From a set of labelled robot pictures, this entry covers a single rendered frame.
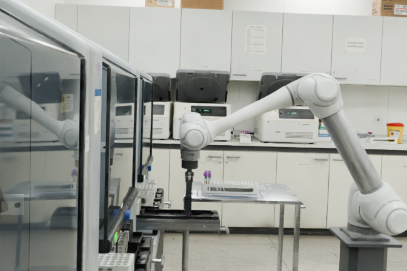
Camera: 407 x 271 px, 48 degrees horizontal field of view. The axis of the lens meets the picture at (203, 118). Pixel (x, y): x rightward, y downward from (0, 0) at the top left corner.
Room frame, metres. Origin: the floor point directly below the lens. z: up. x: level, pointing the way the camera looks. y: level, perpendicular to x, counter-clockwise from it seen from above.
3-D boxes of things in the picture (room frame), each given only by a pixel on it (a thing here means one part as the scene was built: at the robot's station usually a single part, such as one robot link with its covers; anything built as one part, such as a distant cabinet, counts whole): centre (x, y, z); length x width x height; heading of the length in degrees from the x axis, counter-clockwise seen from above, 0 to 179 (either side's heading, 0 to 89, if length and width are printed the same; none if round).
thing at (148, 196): (2.12, 0.38, 0.83); 0.30 x 0.10 x 0.06; 92
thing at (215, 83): (4.59, 0.02, 1.24); 0.62 x 0.56 x 0.69; 3
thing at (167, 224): (1.98, 0.24, 0.78); 0.73 x 0.14 x 0.09; 92
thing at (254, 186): (2.37, -0.15, 0.85); 0.30 x 0.10 x 0.06; 90
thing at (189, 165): (2.01, 0.06, 1.01); 0.08 x 0.07 x 0.09; 3
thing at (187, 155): (2.01, 0.05, 1.08); 0.09 x 0.09 x 0.06
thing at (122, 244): (1.42, 0.25, 0.85); 0.12 x 0.02 x 0.06; 3
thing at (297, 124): (4.63, -0.83, 1.25); 0.62 x 0.56 x 0.69; 2
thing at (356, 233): (2.14, -0.78, 0.73); 0.22 x 0.18 x 0.06; 2
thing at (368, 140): (4.67, -1.85, 0.93); 0.30 x 0.10 x 0.06; 95
